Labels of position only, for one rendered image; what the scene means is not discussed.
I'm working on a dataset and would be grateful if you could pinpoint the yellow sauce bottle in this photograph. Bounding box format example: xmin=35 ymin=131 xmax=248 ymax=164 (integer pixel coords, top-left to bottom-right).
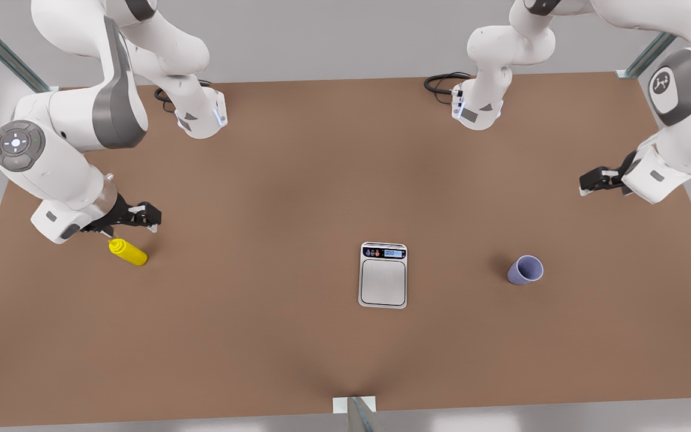
xmin=104 ymin=234 xmax=149 ymax=267

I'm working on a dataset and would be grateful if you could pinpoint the lavender cup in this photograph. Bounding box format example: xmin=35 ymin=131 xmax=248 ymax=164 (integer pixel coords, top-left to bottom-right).
xmin=506 ymin=254 xmax=544 ymax=286

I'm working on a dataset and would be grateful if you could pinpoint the white digital kitchen scale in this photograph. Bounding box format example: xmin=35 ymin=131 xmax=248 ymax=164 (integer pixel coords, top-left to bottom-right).
xmin=357 ymin=241 xmax=408 ymax=310

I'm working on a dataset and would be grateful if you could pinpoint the black cable loop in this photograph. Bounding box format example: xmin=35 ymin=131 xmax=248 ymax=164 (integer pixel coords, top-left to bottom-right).
xmin=423 ymin=72 xmax=473 ymax=105
xmin=154 ymin=80 xmax=214 ymax=113

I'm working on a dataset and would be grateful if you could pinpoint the silver frame post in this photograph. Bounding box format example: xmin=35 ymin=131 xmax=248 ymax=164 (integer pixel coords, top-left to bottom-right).
xmin=615 ymin=32 xmax=678 ymax=80
xmin=332 ymin=395 xmax=389 ymax=432
xmin=0 ymin=5 xmax=59 ymax=94

